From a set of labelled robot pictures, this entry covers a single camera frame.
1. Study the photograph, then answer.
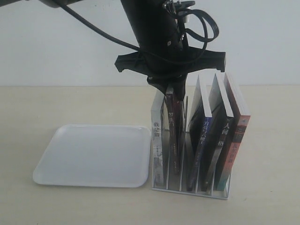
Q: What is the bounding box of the pink red cover book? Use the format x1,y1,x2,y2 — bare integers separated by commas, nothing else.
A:
214,73,251,191

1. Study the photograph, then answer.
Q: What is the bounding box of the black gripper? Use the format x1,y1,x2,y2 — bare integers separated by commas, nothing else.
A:
115,47,226,100

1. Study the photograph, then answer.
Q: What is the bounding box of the white wire book rack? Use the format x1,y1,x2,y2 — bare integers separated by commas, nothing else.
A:
151,90,232,202

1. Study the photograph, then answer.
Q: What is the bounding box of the black grey spine book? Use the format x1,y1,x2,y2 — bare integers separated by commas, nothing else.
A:
201,74,234,191

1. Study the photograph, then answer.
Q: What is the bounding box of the white square tray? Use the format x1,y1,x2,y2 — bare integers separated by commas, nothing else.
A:
32,124,151,188

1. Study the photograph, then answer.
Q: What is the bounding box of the dark brown spine book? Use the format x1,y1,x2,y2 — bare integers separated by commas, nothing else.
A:
165,85,184,175

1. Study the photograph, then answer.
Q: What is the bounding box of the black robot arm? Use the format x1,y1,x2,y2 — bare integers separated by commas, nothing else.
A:
45,0,225,100

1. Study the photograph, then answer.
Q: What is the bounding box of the black cable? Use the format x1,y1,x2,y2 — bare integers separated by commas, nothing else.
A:
58,0,141,53

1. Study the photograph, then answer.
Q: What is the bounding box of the white spine book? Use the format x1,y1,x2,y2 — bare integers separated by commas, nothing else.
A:
151,91,165,188

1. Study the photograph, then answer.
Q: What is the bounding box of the blue moon cover book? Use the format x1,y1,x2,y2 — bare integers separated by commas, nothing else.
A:
187,77,212,191

